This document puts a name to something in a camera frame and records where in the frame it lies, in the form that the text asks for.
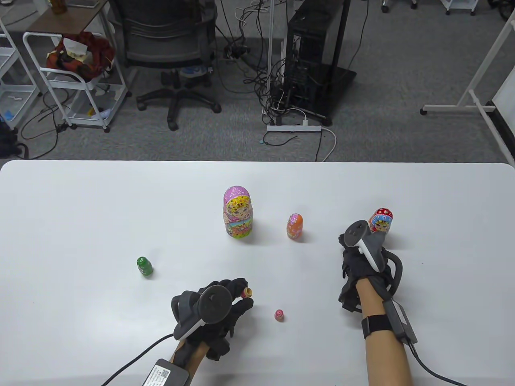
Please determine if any person's right hand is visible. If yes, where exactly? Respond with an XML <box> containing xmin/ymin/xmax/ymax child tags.
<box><xmin>338</xmin><ymin>235</ymin><xmax>393</xmax><ymax>311</ymax></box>

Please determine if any person's left hand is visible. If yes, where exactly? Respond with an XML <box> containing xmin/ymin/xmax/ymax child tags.
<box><xmin>173</xmin><ymin>277</ymin><xmax>254</xmax><ymax>360</ymax></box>

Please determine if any red Russian doll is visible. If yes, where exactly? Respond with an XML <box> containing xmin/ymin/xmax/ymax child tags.
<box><xmin>368</xmin><ymin>208</ymin><xmax>393</xmax><ymax>234</ymax></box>

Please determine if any orange Russian doll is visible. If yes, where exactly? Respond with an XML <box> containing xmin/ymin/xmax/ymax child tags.
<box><xmin>286</xmin><ymin>214</ymin><xmax>303</xmax><ymax>240</ymax></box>

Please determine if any large pink Russian doll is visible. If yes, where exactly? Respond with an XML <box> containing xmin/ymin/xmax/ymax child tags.
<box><xmin>223</xmin><ymin>186</ymin><xmax>255</xmax><ymax>239</ymax></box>

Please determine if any person's left forearm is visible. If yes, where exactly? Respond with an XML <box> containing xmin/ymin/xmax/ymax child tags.
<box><xmin>168</xmin><ymin>340</ymin><xmax>210</xmax><ymax>380</ymax></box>

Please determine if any person's right forearm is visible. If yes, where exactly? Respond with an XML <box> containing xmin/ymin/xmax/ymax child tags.
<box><xmin>356</xmin><ymin>277</ymin><xmax>415</xmax><ymax>386</ymax></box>

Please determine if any grey left hand controller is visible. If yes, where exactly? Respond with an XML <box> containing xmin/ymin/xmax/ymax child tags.
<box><xmin>171</xmin><ymin>285</ymin><xmax>234</xmax><ymax>340</ymax></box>

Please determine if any grey hand controller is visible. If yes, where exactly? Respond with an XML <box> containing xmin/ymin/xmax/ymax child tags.
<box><xmin>171</xmin><ymin>285</ymin><xmax>234</xmax><ymax>340</ymax></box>
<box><xmin>345</xmin><ymin>220</ymin><xmax>404</xmax><ymax>300</ymax></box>

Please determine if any grey right hand controller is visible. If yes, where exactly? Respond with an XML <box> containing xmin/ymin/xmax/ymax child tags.
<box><xmin>345</xmin><ymin>220</ymin><xmax>404</xmax><ymax>300</ymax></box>

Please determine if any black right wrist sensor box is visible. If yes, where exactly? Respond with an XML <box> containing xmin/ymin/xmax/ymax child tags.
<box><xmin>382</xmin><ymin>300</ymin><xmax>419</xmax><ymax>345</ymax></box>

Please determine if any black wrist sensor box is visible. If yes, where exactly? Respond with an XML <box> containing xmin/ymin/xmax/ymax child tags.
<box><xmin>382</xmin><ymin>300</ymin><xmax>419</xmax><ymax>345</ymax></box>
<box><xmin>143</xmin><ymin>359</ymin><xmax>190</xmax><ymax>386</ymax></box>

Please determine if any black left wrist sensor box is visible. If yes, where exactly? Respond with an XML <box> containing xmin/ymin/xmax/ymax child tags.
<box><xmin>143</xmin><ymin>359</ymin><xmax>190</xmax><ymax>386</ymax></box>

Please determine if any white power strip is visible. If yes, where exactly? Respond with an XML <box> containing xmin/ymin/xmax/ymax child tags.
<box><xmin>266</xmin><ymin>125</ymin><xmax>322</xmax><ymax>133</ymax></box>

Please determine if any black computer tower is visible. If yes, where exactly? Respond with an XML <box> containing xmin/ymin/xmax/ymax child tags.
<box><xmin>269</xmin><ymin>0</ymin><xmax>358</xmax><ymax>127</ymax></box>
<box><xmin>283</xmin><ymin>0</ymin><xmax>342</xmax><ymax>95</ymax></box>

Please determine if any white pole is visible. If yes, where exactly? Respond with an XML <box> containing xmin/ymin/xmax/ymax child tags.
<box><xmin>264</xmin><ymin>0</ymin><xmax>276</xmax><ymax>126</ymax></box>

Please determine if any white board panel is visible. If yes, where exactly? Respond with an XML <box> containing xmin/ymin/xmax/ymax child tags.
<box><xmin>493</xmin><ymin>72</ymin><xmax>515</xmax><ymax>161</ymax></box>

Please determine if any black chair base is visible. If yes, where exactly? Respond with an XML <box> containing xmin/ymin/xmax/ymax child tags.
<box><xmin>381</xmin><ymin>0</ymin><xmax>419</xmax><ymax>13</ymax></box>

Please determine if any white cart base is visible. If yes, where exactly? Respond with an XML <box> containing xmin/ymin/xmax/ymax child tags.
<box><xmin>439</xmin><ymin>0</ymin><xmax>479</xmax><ymax>16</ymax></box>

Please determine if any black office chair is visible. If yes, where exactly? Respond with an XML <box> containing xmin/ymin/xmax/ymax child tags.
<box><xmin>109</xmin><ymin>0</ymin><xmax>222</xmax><ymax>131</ymax></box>

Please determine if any black bag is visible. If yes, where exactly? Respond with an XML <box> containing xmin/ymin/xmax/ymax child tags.
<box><xmin>0</xmin><ymin>121</ymin><xmax>29</xmax><ymax>159</ymax></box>

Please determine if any red cloth bundle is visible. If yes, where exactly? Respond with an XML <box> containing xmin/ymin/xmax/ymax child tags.
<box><xmin>45</xmin><ymin>31</ymin><xmax>116</xmax><ymax>80</ymax></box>

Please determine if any white shelf cart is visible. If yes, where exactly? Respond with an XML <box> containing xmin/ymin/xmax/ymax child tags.
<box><xmin>0</xmin><ymin>18</ymin><xmax>43</xmax><ymax>131</ymax></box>

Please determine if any white crumpled paper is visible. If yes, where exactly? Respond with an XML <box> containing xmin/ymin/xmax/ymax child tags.
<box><xmin>62</xmin><ymin>37</ymin><xmax>89</xmax><ymax>57</ymax></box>

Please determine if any wooden side table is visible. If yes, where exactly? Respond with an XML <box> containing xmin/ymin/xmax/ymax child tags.
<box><xmin>25</xmin><ymin>0</ymin><xmax>111</xmax><ymax>35</ymax></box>

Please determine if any black wrist strap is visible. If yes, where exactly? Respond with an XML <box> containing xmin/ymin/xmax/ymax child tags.
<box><xmin>361</xmin><ymin>314</ymin><xmax>393</xmax><ymax>339</ymax></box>

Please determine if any black left sensor cable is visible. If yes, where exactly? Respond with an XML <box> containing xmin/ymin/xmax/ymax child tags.
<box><xmin>101</xmin><ymin>335</ymin><xmax>177</xmax><ymax>386</ymax></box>

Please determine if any black sensor cable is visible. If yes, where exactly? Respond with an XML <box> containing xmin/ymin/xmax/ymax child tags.
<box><xmin>101</xmin><ymin>335</ymin><xmax>177</xmax><ymax>386</ymax></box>
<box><xmin>406</xmin><ymin>342</ymin><xmax>475</xmax><ymax>386</ymax></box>

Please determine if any black right sensor cable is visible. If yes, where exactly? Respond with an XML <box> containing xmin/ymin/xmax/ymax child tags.
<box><xmin>406</xmin><ymin>342</ymin><xmax>475</xmax><ymax>386</ymax></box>

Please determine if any white power cable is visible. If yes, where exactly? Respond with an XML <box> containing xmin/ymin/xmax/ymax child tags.
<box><xmin>282</xmin><ymin>107</ymin><xmax>338</xmax><ymax>162</ymax></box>

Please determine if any white stand frame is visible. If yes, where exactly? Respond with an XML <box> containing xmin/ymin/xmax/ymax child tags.
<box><xmin>420</xmin><ymin>16</ymin><xmax>515</xmax><ymax>167</ymax></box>

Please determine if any tangle of black cables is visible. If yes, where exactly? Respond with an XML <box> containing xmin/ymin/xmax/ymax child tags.
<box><xmin>215</xmin><ymin>0</ymin><xmax>306</xmax><ymax>125</ymax></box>

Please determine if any white wire cart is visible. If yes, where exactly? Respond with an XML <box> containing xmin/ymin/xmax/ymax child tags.
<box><xmin>23</xmin><ymin>31</ymin><xmax>132</xmax><ymax>133</ymax></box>

